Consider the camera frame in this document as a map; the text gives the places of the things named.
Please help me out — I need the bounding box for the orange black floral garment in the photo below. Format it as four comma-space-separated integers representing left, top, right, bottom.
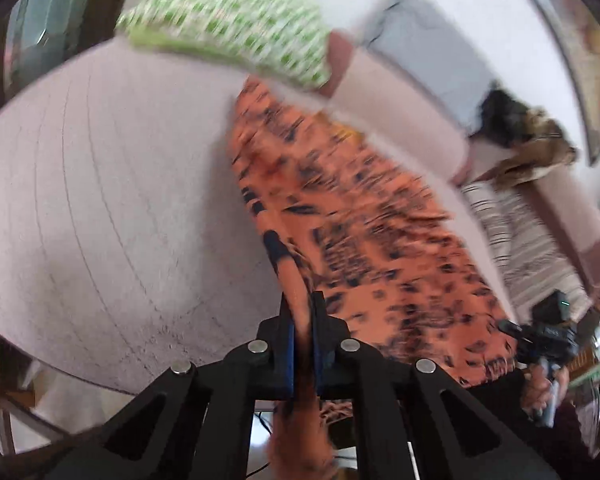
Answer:
226, 74, 519, 480

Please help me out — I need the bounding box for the person's right hand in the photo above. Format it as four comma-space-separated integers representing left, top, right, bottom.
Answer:
520, 364, 569, 415

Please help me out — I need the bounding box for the striped beige blanket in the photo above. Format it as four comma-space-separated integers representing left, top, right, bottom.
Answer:
462, 181, 592, 323

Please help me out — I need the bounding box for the brown furry cloth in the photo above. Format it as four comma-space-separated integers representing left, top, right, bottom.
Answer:
493, 107, 578, 191

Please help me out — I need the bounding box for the pink quilted bed cover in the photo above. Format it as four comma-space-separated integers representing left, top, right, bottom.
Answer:
0, 39, 513, 393

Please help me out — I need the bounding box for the black furry cloth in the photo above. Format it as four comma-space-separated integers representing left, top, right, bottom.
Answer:
479, 87, 531, 148

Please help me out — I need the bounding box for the pink quilted bolster cushion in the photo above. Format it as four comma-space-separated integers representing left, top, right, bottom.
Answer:
318, 30, 472, 186

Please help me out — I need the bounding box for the grey pillow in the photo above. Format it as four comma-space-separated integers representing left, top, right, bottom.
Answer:
362, 0, 496, 136

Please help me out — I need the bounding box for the green white patterned pillow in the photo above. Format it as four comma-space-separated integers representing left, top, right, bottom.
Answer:
116, 0, 332, 89

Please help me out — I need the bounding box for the stained glass wooden door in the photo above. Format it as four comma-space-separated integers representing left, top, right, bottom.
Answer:
0, 0, 124, 109

